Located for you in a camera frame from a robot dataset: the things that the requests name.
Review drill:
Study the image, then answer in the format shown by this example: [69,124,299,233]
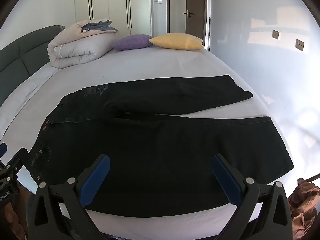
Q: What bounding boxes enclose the black pants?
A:
[27,75,293,218]

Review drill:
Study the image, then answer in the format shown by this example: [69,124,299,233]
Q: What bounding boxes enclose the brown crumpled cloth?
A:
[288,178,319,239]

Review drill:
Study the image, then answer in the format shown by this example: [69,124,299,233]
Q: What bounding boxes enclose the dark green headboard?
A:
[0,25,65,103]

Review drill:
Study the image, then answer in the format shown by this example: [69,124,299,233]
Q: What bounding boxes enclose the folded beige white duvet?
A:
[47,19,118,69]

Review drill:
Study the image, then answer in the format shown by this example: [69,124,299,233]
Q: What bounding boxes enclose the purple pillow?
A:
[111,34,153,51]

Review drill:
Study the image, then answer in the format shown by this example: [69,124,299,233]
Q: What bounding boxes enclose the yellow pillow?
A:
[149,33,203,50]

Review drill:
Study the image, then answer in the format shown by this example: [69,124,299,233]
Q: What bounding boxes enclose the folded blue grey cloth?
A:
[81,20,118,33]

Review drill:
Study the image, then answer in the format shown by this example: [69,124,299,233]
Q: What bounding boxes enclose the cream wardrobe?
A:
[74,0,152,37]

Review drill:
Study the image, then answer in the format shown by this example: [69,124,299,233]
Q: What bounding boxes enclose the brown door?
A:
[167,0,208,40]

